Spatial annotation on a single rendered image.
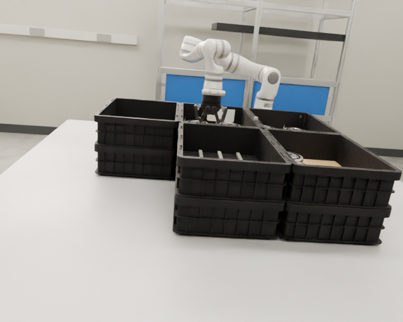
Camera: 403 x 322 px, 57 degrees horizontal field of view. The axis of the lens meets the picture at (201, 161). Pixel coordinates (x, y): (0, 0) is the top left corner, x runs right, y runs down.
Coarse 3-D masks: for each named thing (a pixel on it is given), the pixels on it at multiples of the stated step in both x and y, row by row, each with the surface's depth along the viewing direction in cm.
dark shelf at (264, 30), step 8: (216, 24) 322; (224, 24) 320; (232, 24) 320; (240, 32) 343; (248, 32) 323; (264, 32) 324; (272, 32) 325; (280, 32) 325; (288, 32) 326; (296, 32) 326; (304, 32) 327; (312, 32) 327; (328, 40) 352; (336, 40) 331
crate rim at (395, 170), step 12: (288, 132) 132; (300, 132) 132; (312, 132) 133; (276, 144) 113; (288, 156) 103; (372, 156) 111; (300, 168) 95; (312, 168) 95; (324, 168) 96; (336, 168) 96; (348, 168) 96; (360, 168) 97; (396, 168) 100; (396, 180) 98
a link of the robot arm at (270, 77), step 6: (264, 72) 180; (270, 72) 179; (276, 72) 179; (264, 78) 180; (270, 78) 180; (276, 78) 180; (264, 84) 181; (270, 84) 181; (276, 84) 182; (264, 90) 182; (270, 90) 182; (276, 90) 184; (258, 96) 185; (264, 96) 183; (270, 96) 183
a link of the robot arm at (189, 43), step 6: (186, 36) 168; (192, 36) 168; (186, 42) 167; (192, 42) 166; (198, 42) 167; (186, 48) 167; (192, 48) 166; (216, 60) 174; (222, 60) 172; (228, 60) 173; (228, 66) 174
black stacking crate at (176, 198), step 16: (176, 208) 103; (192, 208) 99; (208, 208) 99; (224, 208) 99; (240, 208) 98; (256, 208) 98; (272, 208) 99; (176, 224) 104; (192, 224) 100; (208, 224) 101; (224, 224) 101; (240, 224) 101; (256, 224) 101; (272, 224) 101
